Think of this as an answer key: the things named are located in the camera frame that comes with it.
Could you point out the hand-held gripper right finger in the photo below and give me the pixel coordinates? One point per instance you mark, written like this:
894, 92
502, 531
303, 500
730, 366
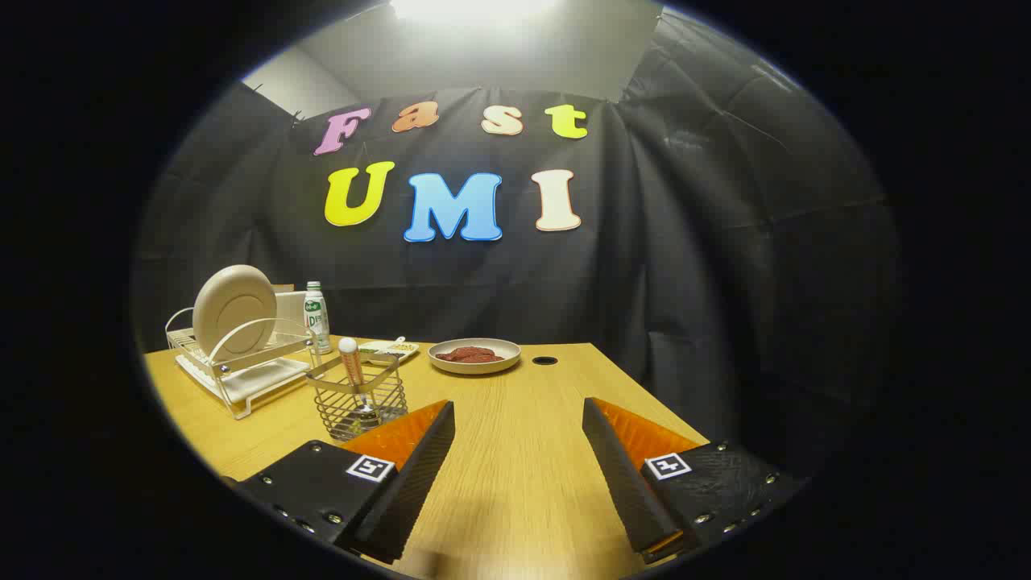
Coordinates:
624, 475

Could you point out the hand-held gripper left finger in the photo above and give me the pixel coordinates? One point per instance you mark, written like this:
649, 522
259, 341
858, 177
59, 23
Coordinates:
419, 475

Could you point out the beige plate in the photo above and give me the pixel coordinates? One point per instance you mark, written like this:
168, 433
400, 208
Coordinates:
233, 310

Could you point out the beige dish with meat patties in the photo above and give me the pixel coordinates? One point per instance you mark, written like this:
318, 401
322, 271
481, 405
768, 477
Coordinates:
475, 367

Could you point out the white divided dish with grains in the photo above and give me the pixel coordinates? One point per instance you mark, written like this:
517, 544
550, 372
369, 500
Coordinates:
388, 351

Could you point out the red meat patty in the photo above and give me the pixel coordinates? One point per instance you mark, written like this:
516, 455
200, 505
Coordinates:
455, 354
490, 355

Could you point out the white drip tray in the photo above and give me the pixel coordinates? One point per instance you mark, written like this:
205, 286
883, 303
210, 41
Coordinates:
266, 380

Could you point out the white bottle with green label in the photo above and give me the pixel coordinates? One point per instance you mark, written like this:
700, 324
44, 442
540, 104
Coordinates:
316, 320

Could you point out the white toaster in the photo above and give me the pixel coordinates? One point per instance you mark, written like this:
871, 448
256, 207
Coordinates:
289, 310

